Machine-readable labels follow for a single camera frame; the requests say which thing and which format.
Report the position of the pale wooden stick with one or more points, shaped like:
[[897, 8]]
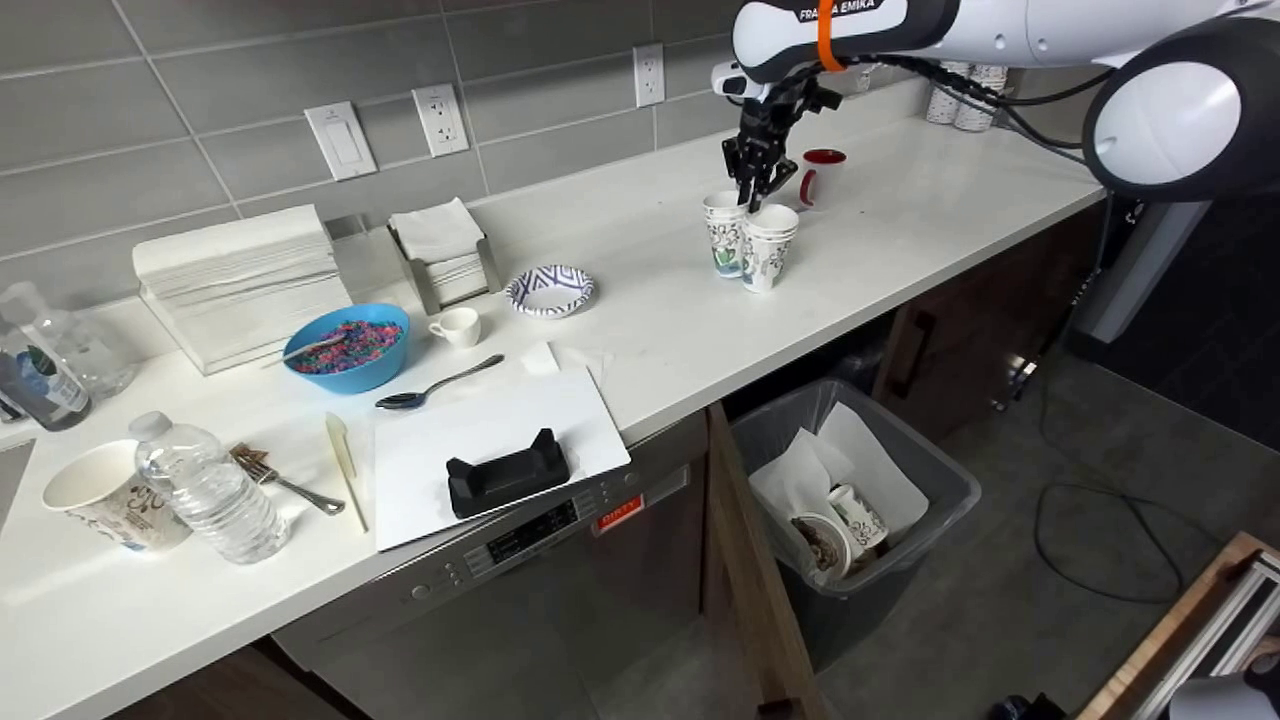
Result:
[[344, 466]]

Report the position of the white wall outlet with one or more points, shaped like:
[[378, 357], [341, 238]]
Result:
[[648, 75], [441, 120]]

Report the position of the large floral paper cup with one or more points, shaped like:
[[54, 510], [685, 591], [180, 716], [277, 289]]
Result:
[[106, 501]]

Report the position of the light wooden frame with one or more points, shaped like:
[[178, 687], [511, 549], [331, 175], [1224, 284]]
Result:
[[1161, 642]]

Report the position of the metal fork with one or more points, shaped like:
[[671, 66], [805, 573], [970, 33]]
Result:
[[263, 466]]

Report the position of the white paper towel stack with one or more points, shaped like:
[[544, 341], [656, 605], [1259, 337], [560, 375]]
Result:
[[243, 284]]

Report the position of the dark metal spoon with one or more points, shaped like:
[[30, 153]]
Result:
[[402, 396]]

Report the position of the clear plastic water bottle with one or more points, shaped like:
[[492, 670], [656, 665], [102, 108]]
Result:
[[207, 485]]

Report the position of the clear glass jar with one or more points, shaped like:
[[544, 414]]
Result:
[[43, 375]]

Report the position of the white mug red inside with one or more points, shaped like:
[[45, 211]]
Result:
[[825, 182]]

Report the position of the discarded paper cup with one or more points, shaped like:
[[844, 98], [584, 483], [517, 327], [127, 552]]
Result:
[[825, 546], [862, 515]]

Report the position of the floral print paper cup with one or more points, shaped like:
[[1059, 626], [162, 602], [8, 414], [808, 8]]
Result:
[[724, 251], [785, 219], [717, 204], [769, 264]]

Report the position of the open cabinet door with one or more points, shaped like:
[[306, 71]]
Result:
[[753, 573]]

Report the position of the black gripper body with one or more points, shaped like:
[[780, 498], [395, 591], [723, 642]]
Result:
[[772, 120]]

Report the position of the dark wooden cabinet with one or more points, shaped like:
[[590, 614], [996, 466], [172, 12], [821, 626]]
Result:
[[963, 335]]

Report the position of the white paper sheet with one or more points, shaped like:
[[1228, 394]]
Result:
[[866, 462]]

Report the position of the black plastic holder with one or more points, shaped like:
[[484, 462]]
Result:
[[507, 483]]

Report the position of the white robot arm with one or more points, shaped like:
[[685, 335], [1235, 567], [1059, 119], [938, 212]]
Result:
[[1174, 107]]

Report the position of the blue white patterned bowl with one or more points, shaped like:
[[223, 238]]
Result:
[[551, 289]]

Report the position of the white light switch plate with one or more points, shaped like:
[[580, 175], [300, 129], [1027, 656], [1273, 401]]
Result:
[[341, 143]]

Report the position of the white cutting board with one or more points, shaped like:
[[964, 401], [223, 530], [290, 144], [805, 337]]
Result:
[[465, 427]]

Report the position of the blue plastic bowl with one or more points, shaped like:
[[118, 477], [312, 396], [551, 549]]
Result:
[[348, 349]]

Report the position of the grey trash bin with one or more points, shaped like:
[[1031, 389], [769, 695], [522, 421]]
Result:
[[933, 535]]

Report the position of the brown sink cabinet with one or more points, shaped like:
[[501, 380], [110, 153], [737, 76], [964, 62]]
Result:
[[226, 695]]

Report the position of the tall stack of paper cups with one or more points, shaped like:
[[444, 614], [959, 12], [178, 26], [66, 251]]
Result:
[[982, 112], [946, 107]]

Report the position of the steel dishwasher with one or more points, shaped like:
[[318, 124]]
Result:
[[532, 626]]

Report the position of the small white cup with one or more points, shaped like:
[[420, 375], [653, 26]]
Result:
[[459, 327]]

